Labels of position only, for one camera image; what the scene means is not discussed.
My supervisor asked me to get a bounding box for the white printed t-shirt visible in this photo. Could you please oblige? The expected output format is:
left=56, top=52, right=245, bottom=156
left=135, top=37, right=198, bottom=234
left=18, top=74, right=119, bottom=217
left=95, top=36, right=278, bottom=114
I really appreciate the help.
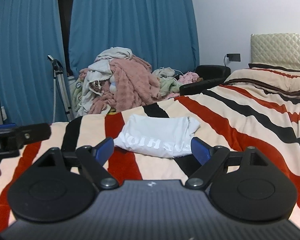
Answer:
left=114, top=114, right=200, bottom=158

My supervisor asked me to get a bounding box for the striped red black cream blanket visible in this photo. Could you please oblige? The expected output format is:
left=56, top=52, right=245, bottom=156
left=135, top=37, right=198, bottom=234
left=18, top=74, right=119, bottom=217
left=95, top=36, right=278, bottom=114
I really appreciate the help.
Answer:
left=0, top=83, right=300, bottom=232

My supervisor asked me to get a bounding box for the black armchair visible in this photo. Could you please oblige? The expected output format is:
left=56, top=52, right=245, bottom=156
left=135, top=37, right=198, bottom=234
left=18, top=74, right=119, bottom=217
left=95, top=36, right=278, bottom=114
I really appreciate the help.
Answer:
left=179, top=64, right=231, bottom=95

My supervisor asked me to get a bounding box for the pale green printed garment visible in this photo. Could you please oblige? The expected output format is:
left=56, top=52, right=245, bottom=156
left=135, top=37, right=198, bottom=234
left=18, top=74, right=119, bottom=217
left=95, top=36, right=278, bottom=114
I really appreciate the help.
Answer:
left=70, top=67, right=183, bottom=112

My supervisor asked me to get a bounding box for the pink fuzzy blanket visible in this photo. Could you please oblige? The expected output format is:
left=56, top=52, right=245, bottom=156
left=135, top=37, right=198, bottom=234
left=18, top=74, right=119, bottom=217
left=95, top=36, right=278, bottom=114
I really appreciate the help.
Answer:
left=78, top=56, right=199, bottom=114

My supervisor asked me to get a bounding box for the silver tripod stand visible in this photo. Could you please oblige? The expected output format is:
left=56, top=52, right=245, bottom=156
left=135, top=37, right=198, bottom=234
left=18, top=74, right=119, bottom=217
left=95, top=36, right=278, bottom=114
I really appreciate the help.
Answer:
left=47, top=55, right=74, bottom=122

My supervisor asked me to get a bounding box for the cream white crumpled garment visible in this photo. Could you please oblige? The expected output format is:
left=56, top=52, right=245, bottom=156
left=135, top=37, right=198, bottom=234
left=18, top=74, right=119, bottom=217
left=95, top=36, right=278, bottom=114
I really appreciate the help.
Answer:
left=77, top=47, right=133, bottom=115

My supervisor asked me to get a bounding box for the striped pillow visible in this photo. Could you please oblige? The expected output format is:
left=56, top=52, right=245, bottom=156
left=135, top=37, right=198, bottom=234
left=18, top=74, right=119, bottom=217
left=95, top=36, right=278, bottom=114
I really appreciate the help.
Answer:
left=224, top=63, right=300, bottom=99

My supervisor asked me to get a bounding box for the beige quilted headboard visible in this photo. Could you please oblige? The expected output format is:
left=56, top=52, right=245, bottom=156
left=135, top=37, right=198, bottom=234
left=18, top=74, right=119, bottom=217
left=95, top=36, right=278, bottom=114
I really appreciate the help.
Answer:
left=250, top=33, right=300, bottom=70

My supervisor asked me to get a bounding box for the black wall socket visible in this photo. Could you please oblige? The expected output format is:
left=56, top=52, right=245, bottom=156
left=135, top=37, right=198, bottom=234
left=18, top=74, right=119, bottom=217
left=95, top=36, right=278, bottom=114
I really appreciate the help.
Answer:
left=223, top=53, right=241, bottom=66

